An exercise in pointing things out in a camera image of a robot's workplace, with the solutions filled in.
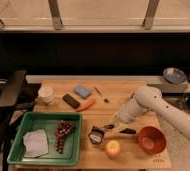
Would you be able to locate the green plastic tray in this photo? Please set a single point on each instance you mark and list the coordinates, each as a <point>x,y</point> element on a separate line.
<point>47,139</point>

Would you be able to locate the white cloth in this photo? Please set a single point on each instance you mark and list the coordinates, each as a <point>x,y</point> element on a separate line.
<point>35,143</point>

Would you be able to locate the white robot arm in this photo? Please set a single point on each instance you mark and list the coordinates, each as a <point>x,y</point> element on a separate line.
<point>144,99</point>

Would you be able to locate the red grapes bunch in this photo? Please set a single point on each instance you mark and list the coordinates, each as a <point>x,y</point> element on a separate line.
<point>64,129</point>

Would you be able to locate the orange bowl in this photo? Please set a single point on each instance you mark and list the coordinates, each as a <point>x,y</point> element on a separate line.
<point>151,140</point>

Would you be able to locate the black rectangular block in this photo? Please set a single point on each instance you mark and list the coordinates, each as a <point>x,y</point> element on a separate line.
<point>71,101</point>

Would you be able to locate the blue sponge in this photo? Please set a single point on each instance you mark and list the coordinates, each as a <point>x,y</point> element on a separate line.
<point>83,92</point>

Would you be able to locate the white cup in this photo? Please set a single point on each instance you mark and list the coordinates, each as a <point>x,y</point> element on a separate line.
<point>46,94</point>

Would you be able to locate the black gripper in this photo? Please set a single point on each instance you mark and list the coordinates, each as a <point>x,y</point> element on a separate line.
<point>96,135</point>

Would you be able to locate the metal plate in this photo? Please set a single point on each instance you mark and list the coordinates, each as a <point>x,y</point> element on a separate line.
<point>174,75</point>

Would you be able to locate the yellow red apple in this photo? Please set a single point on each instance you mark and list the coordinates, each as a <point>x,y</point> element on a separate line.
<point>112,149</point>

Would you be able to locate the black chair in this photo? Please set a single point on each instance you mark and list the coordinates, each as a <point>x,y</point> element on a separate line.
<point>15,94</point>

